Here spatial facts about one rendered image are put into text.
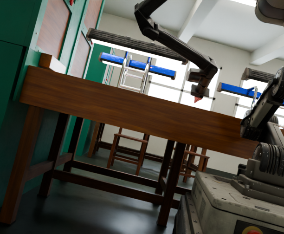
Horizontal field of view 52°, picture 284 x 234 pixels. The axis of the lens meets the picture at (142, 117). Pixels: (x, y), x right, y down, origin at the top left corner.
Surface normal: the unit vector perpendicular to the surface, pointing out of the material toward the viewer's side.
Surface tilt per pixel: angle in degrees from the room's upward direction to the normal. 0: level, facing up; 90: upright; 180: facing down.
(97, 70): 90
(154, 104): 90
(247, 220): 89
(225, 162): 90
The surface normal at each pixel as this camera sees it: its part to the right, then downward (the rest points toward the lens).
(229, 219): -0.11, -0.07
